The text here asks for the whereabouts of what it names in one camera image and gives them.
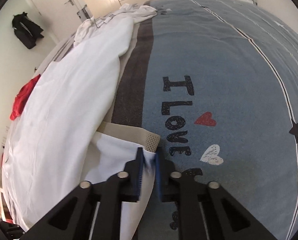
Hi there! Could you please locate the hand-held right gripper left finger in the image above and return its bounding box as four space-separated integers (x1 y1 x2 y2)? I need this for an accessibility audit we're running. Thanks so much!
21 147 144 240

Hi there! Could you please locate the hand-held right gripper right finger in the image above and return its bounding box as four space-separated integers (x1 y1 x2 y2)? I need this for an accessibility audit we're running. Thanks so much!
154 152 278 240

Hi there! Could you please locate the plain white sweatshirt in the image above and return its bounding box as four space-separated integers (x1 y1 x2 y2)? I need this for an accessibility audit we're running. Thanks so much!
1 20 162 240

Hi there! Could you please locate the red shirt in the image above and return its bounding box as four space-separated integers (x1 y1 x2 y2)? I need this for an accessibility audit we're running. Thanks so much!
10 74 41 121

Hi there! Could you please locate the silver suitcase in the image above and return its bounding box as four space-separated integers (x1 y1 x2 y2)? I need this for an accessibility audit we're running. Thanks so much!
76 5 93 20

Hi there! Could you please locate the black jacket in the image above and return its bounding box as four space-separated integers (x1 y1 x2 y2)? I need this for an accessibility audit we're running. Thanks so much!
12 12 44 50

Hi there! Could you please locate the white door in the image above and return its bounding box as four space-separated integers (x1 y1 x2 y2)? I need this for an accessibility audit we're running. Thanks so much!
24 0 92 43

